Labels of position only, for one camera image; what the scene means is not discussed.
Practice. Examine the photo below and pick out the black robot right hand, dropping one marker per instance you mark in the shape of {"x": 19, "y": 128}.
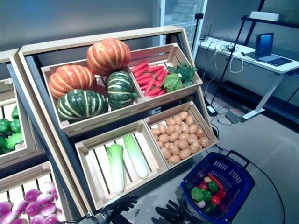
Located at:
{"x": 175, "y": 214}

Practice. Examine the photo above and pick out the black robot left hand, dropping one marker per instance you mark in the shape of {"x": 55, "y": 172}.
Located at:
{"x": 123, "y": 203}

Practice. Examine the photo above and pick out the green white napa cabbage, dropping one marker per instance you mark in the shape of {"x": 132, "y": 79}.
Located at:
{"x": 136, "y": 156}
{"x": 115, "y": 168}

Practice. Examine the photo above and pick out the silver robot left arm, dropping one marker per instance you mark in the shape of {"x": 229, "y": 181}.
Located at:
{"x": 98, "y": 218}

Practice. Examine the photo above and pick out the blue plastic shopping basket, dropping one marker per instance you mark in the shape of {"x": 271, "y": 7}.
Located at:
{"x": 233, "y": 163}

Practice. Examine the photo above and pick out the white garlic bulb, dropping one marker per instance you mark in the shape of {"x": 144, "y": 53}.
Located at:
{"x": 201, "y": 204}

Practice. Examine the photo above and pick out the light green lettuce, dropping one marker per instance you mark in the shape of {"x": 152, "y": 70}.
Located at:
{"x": 197, "y": 193}
{"x": 14, "y": 140}

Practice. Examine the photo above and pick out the green bell pepper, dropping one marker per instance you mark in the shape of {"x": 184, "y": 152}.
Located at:
{"x": 16, "y": 126}
{"x": 207, "y": 196}
{"x": 4, "y": 126}
{"x": 209, "y": 208}
{"x": 213, "y": 186}
{"x": 15, "y": 113}

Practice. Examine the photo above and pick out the red tomato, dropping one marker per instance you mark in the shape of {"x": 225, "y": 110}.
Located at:
{"x": 215, "y": 200}
{"x": 203, "y": 186}

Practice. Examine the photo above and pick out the beige onion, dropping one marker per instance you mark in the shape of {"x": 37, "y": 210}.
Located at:
{"x": 207, "y": 179}

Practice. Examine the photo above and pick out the purple eggplant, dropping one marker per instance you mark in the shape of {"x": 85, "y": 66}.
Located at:
{"x": 201, "y": 174}

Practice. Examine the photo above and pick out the red bell pepper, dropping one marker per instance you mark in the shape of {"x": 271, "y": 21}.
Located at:
{"x": 222, "y": 194}

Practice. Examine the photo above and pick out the red chili pepper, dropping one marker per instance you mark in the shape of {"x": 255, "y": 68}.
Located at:
{"x": 216, "y": 180}

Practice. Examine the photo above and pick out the brown potato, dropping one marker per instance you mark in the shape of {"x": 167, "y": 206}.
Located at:
{"x": 174, "y": 149}
{"x": 183, "y": 136}
{"x": 177, "y": 119}
{"x": 174, "y": 159}
{"x": 162, "y": 128}
{"x": 155, "y": 131}
{"x": 170, "y": 129}
{"x": 199, "y": 133}
{"x": 192, "y": 139}
{"x": 161, "y": 144}
{"x": 183, "y": 144}
{"x": 195, "y": 147}
{"x": 173, "y": 137}
{"x": 165, "y": 152}
{"x": 164, "y": 138}
{"x": 193, "y": 128}
{"x": 171, "y": 122}
{"x": 183, "y": 115}
{"x": 189, "y": 120}
{"x": 204, "y": 141}
{"x": 178, "y": 128}
{"x": 184, "y": 153}

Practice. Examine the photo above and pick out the wooden cabbage crate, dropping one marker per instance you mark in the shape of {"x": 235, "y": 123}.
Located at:
{"x": 105, "y": 139}

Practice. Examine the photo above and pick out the purple white onion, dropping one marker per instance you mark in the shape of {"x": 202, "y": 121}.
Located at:
{"x": 19, "y": 206}
{"x": 51, "y": 219}
{"x": 32, "y": 195}
{"x": 37, "y": 219}
{"x": 47, "y": 186}
{"x": 48, "y": 209}
{"x": 44, "y": 198}
{"x": 33, "y": 209}

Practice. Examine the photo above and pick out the wooden pumpkin crate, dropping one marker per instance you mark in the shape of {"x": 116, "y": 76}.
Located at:
{"x": 98, "y": 119}

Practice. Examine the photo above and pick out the wooden potato crate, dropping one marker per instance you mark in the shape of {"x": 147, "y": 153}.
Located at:
{"x": 163, "y": 114}

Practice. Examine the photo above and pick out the wooden purple onion crate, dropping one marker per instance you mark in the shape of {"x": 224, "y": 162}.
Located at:
{"x": 23, "y": 175}

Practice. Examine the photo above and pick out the green striped pumpkin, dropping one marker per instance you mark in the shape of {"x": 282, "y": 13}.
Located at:
{"x": 81, "y": 105}
{"x": 120, "y": 89}

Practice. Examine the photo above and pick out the white power adapter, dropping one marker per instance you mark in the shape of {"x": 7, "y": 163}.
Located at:
{"x": 211, "y": 110}

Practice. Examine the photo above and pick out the grey floor power strip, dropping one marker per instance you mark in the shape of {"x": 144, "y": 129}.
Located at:
{"x": 233, "y": 116}

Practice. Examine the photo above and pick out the red orange carrot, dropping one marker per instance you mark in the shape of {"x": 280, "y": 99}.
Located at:
{"x": 139, "y": 66}
{"x": 144, "y": 81}
{"x": 141, "y": 72}
{"x": 155, "y": 68}
{"x": 161, "y": 75}
{"x": 143, "y": 76}
{"x": 154, "y": 91}
{"x": 149, "y": 87}

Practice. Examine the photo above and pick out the wooden green pepper crate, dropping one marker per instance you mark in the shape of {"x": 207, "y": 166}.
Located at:
{"x": 14, "y": 156}

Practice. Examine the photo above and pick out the round green cabbage head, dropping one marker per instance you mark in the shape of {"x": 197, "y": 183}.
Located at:
{"x": 172, "y": 82}

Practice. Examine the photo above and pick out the orange striped pumpkin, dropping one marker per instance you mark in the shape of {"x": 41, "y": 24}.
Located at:
{"x": 107, "y": 56}
{"x": 70, "y": 79}

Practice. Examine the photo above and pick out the dark green leafy bunch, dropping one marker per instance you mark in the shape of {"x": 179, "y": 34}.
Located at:
{"x": 185, "y": 71}

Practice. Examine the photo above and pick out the wooden carrot crate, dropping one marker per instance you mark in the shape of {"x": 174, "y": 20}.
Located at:
{"x": 151, "y": 50}

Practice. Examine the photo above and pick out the wooden vegetable display stand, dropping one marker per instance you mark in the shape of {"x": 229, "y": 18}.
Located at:
{"x": 93, "y": 40}

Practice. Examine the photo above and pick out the tall black tripod pole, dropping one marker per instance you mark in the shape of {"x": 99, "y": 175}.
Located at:
{"x": 230, "y": 58}

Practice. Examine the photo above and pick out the black router with antennas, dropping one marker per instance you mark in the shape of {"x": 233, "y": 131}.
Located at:
{"x": 206, "y": 32}

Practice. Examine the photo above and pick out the white desk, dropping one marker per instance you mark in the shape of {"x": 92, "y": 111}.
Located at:
{"x": 287, "y": 67}

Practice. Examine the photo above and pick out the wooden neighbour display stand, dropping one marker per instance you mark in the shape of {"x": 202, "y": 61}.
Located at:
{"x": 7, "y": 56}

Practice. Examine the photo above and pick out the open laptop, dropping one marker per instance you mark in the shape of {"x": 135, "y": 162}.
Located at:
{"x": 264, "y": 44}

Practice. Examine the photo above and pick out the glass door fridge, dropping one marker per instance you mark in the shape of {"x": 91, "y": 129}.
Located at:
{"x": 180, "y": 14}

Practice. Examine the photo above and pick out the white flat box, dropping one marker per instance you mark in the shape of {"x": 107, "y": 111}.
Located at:
{"x": 264, "y": 16}

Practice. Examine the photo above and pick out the black stand with camera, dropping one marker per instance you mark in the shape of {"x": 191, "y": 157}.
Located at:
{"x": 197, "y": 30}

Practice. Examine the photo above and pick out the black shelf frame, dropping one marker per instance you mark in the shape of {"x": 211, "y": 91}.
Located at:
{"x": 253, "y": 30}

